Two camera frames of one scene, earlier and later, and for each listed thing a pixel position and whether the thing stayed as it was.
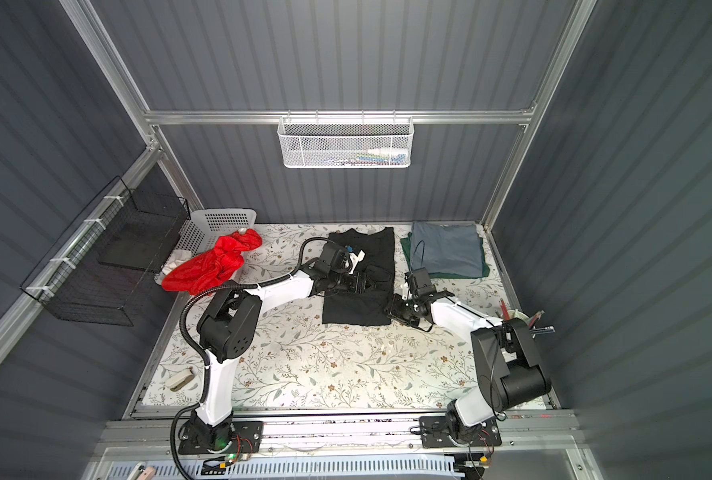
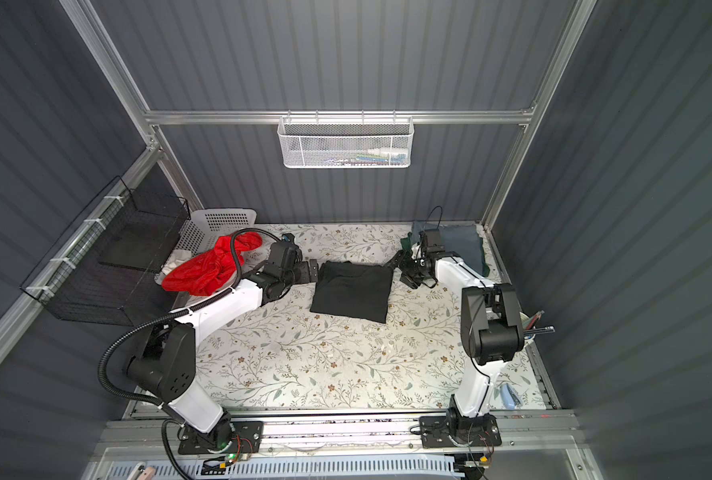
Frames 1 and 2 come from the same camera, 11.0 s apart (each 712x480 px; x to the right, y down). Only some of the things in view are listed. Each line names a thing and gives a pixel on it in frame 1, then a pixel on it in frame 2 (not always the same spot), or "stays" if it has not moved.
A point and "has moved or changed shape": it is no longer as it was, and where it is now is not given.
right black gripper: (394, 310) → (402, 260)
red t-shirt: (199, 274) stays
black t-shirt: (365, 307) has moved or changed shape
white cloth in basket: (176, 257) stays
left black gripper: (359, 283) → (305, 277)
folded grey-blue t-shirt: (446, 248) stays
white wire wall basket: (345, 142) stays
